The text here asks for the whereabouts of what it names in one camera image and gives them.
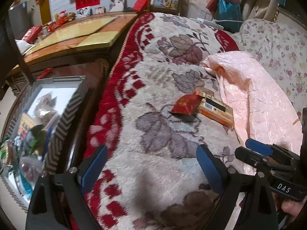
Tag dark wooden chair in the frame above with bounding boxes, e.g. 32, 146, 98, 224
0, 0, 111, 173

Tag wooden table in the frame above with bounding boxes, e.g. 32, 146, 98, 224
5, 13, 139, 96

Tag red floral blanket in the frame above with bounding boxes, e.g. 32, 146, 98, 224
69, 12, 264, 230

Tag cream fleece cloth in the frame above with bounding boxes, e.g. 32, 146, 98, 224
242, 0, 279, 22

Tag orange wafer packet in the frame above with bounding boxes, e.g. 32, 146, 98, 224
199, 96, 235, 128

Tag red wall banner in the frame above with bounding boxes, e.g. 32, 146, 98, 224
75, 0, 101, 10

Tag rose print sofa cover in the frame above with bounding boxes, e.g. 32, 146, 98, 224
240, 18, 307, 118

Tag red paper bag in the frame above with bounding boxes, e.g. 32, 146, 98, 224
133, 0, 149, 11

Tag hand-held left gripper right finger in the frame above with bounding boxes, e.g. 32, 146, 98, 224
196, 144, 280, 230

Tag pink quilt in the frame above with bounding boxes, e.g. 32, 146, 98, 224
203, 51, 304, 176

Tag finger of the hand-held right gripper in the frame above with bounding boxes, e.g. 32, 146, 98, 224
245, 138, 301, 161
234, 146, 272, 173

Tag grey refrigerator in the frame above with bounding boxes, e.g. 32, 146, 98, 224
10, 2, 32, 39

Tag striped storage box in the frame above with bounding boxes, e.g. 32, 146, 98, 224
0, 75, 90, 212

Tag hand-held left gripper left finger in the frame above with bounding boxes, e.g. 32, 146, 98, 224
25, 145, 108, 230

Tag person's right hand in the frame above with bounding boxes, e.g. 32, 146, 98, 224
275, 192, 307, 222

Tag blue plastic bag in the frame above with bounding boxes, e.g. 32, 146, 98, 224
217, 0, 242, 22

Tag red snack packet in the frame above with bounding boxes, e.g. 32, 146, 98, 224
171, 94, 204, 117

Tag plush toys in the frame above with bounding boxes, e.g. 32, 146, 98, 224
55, 11, 76, 22

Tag red gift box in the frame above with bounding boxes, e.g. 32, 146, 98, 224
23, 25, 43, 43

